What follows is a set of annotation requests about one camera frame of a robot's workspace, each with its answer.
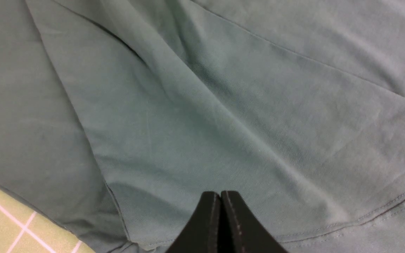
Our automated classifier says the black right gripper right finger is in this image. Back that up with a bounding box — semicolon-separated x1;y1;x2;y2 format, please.
221;191;287;253

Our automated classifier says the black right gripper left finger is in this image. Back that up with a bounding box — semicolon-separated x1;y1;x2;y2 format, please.
167;191;221;253

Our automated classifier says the green long-sleeved shirt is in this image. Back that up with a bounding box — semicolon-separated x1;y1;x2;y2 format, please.
0;0;405;253

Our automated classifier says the green checkered tablecloth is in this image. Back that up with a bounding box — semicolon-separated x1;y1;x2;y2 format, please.
0;190;92;253

